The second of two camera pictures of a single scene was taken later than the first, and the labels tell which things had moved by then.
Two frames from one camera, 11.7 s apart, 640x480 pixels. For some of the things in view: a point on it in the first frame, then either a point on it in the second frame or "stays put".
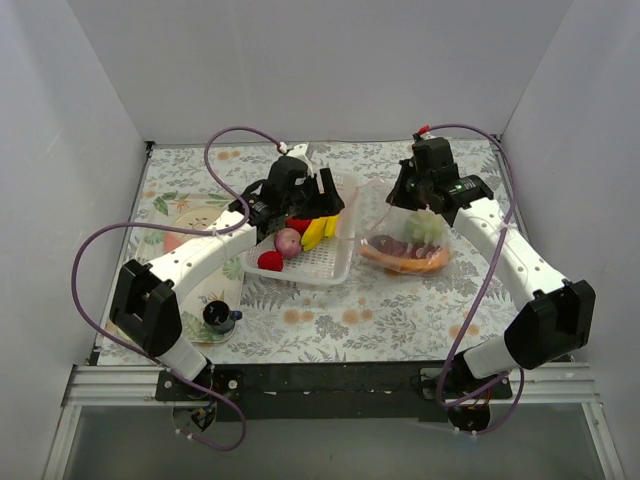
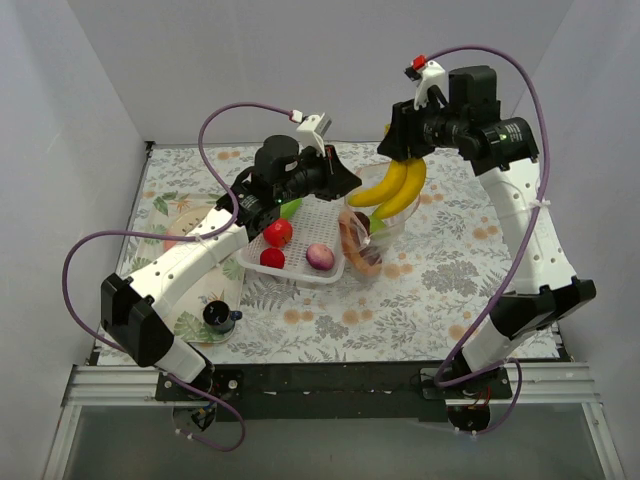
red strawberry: [270, 260] stays put
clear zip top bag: [399, 239] → [366, 242]
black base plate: [334, 391] stays put
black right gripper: [409, 189] → [400, 132]
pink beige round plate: [202, 217] stays put
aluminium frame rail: [550, 383] stays put
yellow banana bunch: [318, 229] → [396, 195]
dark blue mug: [219, 318] stays put
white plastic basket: [332, 262] stays put
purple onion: [287, 242] → [320, 256]
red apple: [299, 224] → [279, 232]
